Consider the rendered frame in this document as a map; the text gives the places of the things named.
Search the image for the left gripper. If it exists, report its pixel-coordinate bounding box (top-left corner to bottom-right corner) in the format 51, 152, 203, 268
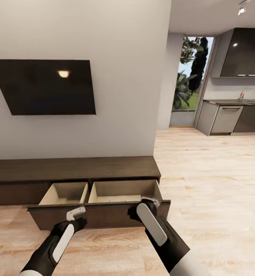
71, 217, 87, 232

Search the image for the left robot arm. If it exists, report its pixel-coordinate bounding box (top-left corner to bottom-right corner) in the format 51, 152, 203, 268
18, 207, 87, 276

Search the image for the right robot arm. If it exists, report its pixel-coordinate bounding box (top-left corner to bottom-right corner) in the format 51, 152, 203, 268
128, 198, 213, 276

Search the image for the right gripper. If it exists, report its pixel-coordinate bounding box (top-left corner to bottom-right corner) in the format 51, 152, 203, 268
128, 206, 138, 220

